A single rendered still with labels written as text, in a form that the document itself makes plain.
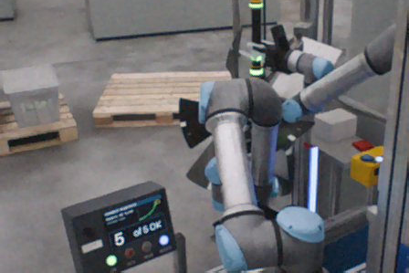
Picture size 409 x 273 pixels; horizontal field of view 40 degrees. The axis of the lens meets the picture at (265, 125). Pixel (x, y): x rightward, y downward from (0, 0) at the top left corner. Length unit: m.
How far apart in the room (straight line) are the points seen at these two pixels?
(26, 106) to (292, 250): 3.67
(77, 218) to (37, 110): 3.37
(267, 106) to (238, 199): 0.30
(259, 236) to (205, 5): 6.50
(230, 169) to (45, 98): 3.47
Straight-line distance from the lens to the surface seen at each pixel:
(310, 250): 1.38
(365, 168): 2.05
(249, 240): 1.34
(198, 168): 2.17
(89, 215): 1.49
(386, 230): 1.36
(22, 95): 4.74
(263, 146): 1.66
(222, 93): 1.51
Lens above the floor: 2.05
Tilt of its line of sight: 25 degrees down
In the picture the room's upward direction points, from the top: straight up
